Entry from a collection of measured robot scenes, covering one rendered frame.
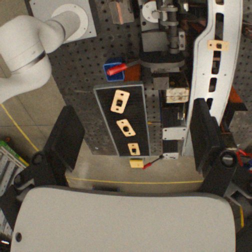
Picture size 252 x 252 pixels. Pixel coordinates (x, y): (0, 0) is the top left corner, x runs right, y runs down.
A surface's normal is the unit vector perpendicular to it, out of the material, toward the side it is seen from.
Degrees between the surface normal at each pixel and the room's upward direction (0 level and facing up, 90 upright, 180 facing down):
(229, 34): 0
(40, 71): 72
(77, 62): 0
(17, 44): 43
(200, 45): 0
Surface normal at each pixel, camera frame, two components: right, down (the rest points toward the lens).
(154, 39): -0.11, 0.74
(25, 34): 0.88, 0.17
